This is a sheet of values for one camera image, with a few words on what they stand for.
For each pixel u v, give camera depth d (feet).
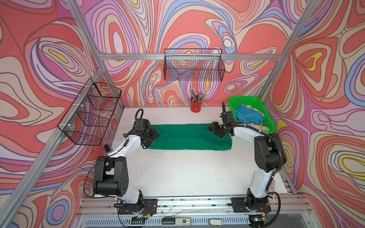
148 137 2.52
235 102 4.03
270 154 1.67
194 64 3.15
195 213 2.36
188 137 3.27
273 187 2.57
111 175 1.44
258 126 3.34
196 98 3.74
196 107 3.76
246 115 3.52
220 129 2.82
